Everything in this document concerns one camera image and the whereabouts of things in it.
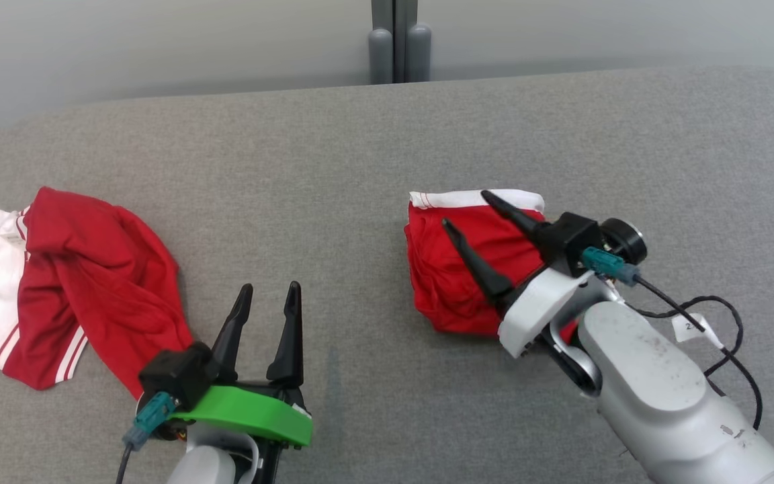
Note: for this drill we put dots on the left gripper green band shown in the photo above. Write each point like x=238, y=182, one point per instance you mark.
x=252, y=410

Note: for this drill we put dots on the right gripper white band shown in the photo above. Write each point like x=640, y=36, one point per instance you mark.
x=538, y=306

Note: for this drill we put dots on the red sweater with white trim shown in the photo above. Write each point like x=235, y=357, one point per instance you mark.
x=447, y=282

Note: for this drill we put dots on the red shirt white striped sleeves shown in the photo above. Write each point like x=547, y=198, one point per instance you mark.
x=91, y=282

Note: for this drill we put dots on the right wrist teal connector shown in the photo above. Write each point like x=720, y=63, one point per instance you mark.
x=605, y=262

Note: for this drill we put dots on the wrist teal connector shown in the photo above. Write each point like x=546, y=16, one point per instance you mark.
x=152, y=417
x=605, y=262

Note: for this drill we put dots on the left wrist teal connector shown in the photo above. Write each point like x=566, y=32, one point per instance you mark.
x=152, y=417

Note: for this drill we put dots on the grey fabric sofa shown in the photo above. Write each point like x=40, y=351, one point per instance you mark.
x=360, y=168

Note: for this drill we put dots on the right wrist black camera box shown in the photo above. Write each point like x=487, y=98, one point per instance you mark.
x=572, y=238

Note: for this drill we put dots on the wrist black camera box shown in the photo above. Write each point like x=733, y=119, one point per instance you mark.
x=179, y=376
x=572, y=238

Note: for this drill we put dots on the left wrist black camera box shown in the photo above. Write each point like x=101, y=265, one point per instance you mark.
x=179, y=376

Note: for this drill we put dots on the grey round-ended post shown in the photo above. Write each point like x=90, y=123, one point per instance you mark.
x=380, y=57
x=418, y=54

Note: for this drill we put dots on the dark grey wall frame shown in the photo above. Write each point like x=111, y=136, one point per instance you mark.
x=394, y=10

